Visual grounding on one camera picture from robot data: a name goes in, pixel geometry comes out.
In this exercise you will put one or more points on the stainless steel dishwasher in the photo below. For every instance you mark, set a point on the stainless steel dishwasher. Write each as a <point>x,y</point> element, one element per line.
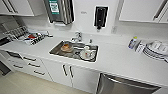
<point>126,86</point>

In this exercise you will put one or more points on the white mug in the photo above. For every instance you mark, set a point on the white mug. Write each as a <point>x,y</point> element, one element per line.
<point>86,53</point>

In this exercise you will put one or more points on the small chrome sink knob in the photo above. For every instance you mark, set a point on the small chrome sink knob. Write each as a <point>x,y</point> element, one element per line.
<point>90,41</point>

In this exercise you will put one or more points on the chrome sink faucet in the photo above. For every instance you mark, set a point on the chrome sink faucet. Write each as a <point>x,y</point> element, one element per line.
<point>77,36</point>

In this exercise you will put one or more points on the stainless steel sink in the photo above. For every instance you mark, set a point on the stainless steel sink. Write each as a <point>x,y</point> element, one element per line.
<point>55,52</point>

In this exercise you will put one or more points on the white sink base cabinet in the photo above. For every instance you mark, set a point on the white sink base cabinet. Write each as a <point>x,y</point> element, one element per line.
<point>73,76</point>

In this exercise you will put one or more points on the black soap dispenser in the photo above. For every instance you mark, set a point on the black soap dispenser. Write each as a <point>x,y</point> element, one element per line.
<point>100,17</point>

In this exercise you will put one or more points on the steel paper towel dispenser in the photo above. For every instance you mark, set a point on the steel paper towel dispenser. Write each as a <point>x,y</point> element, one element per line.
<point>58,10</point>

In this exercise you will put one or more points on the white blue soap bottle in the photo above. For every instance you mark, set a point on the white blue soap bottle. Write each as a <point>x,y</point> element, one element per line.
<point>132,42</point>

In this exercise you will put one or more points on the red white packet pile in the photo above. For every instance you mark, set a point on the red white packet pile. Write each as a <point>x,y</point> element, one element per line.
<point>36,37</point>

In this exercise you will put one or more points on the small white bottle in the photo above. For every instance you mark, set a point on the small white bottle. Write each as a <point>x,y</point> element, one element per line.
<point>140,47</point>

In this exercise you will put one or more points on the black built-in microwave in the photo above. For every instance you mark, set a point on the black built-in microwave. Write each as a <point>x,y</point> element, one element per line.
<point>14,55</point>

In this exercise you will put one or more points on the stack of white plates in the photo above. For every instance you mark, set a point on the stack of white plates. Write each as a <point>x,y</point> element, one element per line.
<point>155,53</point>

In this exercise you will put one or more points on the white bowl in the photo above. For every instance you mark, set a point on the white bowl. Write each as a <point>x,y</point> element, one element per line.
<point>156,45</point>

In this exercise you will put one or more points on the white wall outlet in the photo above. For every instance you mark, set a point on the white wall outlet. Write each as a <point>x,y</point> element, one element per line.
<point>114,30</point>

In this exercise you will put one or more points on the small grey wall label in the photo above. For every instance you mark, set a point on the small grey wall label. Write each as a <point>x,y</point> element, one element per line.
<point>83,12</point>

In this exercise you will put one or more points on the white wall cabinet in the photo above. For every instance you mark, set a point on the white wall cabinet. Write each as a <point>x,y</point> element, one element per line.
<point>16,6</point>
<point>143,10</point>

